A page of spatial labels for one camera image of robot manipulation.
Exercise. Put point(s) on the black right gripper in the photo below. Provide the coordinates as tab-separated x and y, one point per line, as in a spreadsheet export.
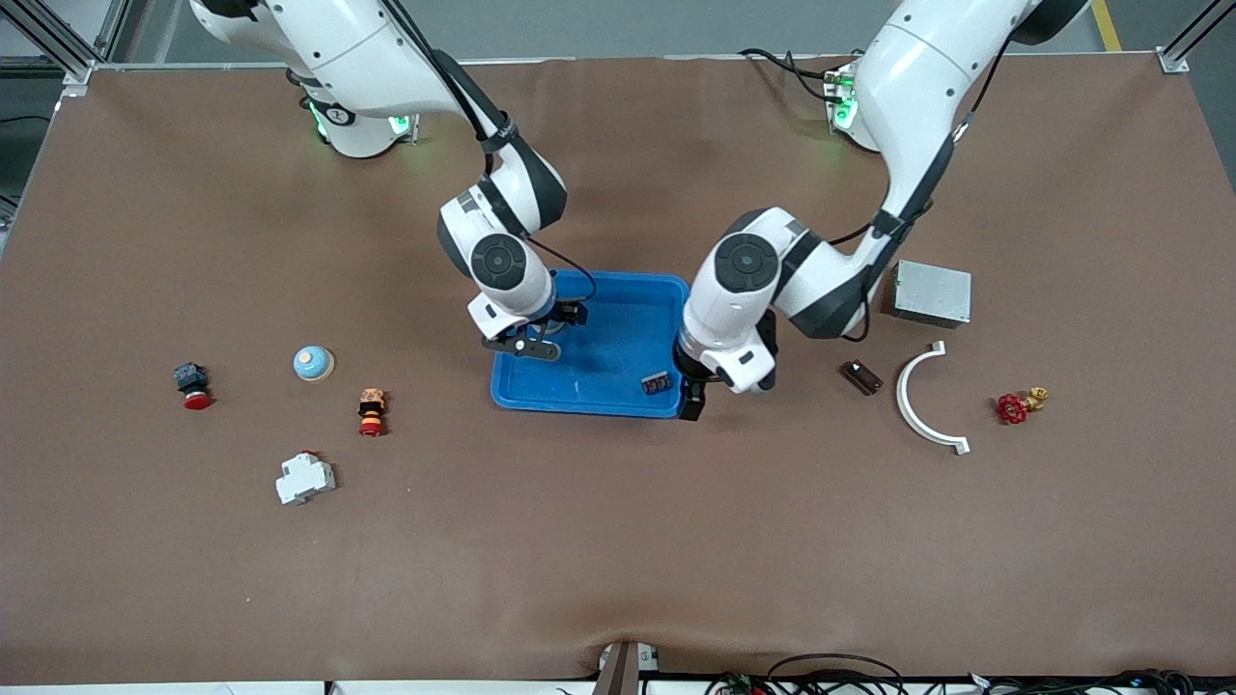
563	316

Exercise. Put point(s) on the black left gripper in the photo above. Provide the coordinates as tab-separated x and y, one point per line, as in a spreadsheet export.
691	394

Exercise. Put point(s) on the small brown rectangular component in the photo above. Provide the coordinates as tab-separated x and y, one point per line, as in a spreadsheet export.
861	377

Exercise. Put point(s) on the blue dome bell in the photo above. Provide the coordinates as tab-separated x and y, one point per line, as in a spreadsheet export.
314	364

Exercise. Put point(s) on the blue plastic tray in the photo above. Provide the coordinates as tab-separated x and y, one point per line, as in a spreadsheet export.
608	357

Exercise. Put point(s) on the brown table cover mat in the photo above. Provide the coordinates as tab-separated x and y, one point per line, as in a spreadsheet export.
618	531

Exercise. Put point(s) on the silver metal power supply box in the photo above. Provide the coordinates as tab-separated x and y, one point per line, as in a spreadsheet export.
932	294

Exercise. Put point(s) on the white circuit breaker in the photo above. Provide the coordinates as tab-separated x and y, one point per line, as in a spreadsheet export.
304	478

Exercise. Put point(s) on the black red emergency stop button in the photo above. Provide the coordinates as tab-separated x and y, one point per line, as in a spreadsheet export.
191	378

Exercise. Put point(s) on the white curved plastic bracket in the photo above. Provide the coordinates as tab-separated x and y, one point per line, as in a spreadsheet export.
901	396

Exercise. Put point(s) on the orange red push button switch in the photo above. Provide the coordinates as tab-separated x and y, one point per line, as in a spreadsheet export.
372	410

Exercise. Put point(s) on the metal table clamp bracket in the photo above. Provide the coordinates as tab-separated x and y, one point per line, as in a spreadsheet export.
626	666

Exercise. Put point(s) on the aluminium frame profile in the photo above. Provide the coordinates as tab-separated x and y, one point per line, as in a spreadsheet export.
68	43
1193	34

